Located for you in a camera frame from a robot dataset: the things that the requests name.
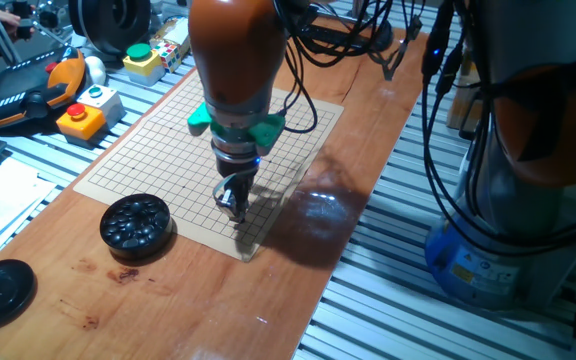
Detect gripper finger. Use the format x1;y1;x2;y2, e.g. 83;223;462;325
235;183;252;225
217;187;238;221

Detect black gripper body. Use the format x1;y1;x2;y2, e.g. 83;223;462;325
211;140;262;194

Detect beige grid Go board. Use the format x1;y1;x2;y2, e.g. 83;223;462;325
72;69;345;263

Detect glossy wooden base board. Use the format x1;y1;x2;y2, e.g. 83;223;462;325
0;14;430;360

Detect bare person hand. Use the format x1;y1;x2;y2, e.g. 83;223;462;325
0;8;24;31

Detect black round stone bowl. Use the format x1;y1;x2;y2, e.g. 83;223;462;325
99;193;175;262

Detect colourful puzzle cube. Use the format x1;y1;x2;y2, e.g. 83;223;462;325
152;39;183;75

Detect yellow box with green button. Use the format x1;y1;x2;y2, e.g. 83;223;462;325
121;42;166;87

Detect gold and white box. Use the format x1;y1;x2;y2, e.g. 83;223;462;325
150;16;192;57

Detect white box with green button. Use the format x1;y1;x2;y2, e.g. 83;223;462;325
76;83;127;129

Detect orange box with red button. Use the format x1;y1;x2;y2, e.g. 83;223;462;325
55;102;107;143

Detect white rounded object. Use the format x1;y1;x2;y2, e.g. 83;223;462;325
83;54;108;87

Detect black C-clamp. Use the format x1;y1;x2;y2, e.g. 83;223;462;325
297;19;395;54

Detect black filament spool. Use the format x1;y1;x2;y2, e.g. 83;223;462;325
67;0;152;57

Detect white paper sheets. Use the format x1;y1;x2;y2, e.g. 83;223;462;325
0;155;58;274

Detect orange and black teach pendant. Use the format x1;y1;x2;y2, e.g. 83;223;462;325
0;47;87;134

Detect black tripod clamp head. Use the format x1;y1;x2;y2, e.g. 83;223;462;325
11;0;72;42

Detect black round bowl lid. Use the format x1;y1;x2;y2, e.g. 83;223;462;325
0;258;37;331

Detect green camera mount plate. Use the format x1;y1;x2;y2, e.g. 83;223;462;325
186;102;287;156

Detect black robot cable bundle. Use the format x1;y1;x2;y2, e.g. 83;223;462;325
272;0;576;259

